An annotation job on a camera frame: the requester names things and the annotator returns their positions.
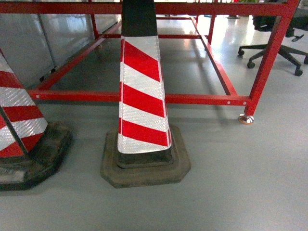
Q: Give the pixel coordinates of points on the red white traffic cone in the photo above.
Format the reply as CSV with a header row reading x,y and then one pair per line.
x,y
145,150

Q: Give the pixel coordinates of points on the red metal frame table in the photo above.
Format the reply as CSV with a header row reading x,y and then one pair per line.
x,y
282,11

